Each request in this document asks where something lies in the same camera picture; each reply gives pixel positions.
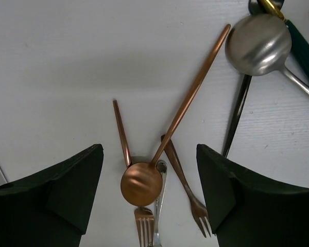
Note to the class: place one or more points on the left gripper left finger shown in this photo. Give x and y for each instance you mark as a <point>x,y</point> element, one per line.
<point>51,207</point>

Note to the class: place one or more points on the copper round spoon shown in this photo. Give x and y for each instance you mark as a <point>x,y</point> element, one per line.
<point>142,182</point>

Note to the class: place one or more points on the copper small fork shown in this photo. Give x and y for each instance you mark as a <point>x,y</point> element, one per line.
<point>198,210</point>

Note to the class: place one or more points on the silver fork black handle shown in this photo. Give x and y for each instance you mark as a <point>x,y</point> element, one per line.
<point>236,113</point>

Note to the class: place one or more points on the silver spoon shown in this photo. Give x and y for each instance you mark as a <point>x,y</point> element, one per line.
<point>260,44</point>

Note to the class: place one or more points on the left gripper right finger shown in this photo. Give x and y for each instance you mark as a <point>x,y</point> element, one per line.
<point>246,208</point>

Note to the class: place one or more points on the gold spoon near bins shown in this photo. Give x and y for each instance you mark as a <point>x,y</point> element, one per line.
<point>256,8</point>

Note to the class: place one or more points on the copper long fork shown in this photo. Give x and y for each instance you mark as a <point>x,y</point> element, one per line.
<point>143,216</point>

